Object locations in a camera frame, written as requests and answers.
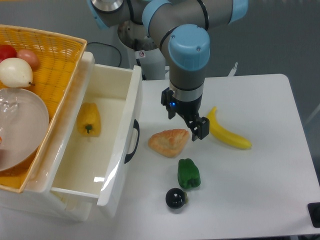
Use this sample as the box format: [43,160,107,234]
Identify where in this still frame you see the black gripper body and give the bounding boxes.
[169,87,202,123]

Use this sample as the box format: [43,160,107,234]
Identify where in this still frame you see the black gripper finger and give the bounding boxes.
[160,88,175,119]
[185,116,210,142]

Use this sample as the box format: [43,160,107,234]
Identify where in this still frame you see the white top drawer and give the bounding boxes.
[51,64,142,208]

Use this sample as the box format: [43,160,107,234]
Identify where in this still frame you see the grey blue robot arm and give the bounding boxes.
[87,0,249,140]

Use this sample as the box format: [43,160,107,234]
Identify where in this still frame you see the white drawer cabinet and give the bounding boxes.
[0,52,97,219]

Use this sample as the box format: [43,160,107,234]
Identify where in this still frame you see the yellow banana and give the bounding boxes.
[207,106,252,150]

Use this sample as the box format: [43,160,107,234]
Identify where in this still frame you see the toy bread pastry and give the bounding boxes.
[148,129,190,158]

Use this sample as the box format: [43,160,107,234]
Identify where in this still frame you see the green bell pepper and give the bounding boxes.
[177,158,201,189]

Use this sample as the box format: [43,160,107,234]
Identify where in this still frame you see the dark purple mangosteen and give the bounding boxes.
[165,188,189,210]

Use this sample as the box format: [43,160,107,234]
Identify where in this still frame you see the yellow bell pepper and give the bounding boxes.
[76,102,102,137]

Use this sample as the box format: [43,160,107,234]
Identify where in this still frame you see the yellow wicker basket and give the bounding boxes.
[0,24,87,193]

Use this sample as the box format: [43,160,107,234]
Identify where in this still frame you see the black corner device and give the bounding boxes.
[307,202,320,228]

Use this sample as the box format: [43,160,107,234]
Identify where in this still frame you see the pink peach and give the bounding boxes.
[16,49,40,69]

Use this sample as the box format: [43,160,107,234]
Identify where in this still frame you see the beige plate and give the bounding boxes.
[0,88,49,171]

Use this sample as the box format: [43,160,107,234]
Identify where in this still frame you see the white pear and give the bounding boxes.
[0,57,33,88]

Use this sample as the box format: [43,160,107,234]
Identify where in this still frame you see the red tomato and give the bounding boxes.
[0,44,17,62]

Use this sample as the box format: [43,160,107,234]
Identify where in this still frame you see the black cable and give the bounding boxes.
[86,41,123,68]

